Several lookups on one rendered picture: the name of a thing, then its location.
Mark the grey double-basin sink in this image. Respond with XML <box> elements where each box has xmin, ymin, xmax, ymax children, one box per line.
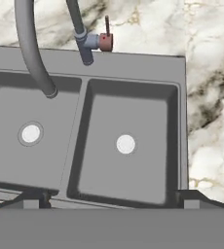
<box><xmin>0</xmin><ymin>45</ymin><xmax>190</xmax><ymax>210</ymax></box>

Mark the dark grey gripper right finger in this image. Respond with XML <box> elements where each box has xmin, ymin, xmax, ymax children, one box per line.
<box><xmin>175</xmin><ymin>189</ymin><xmax>224</xmax><ymax>210</ymax></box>

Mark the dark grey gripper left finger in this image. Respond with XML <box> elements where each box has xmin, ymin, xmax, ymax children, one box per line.
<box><xmin>0</xmin><ymin>190</ymin><xmax>53</xmax><ymax>210</ymax></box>

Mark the copper faucet handle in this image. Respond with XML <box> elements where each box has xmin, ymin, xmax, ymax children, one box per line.
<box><xmin>98</xmin><ymin>15</ymin><xmax>114</xmax><ymax>53</ymax></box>

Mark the grey curved sink faucet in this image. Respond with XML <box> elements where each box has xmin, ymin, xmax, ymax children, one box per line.
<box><xmin>14</xmin><ymin>0</ymin><xmax>100</xmax><ymax>99</ymax></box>

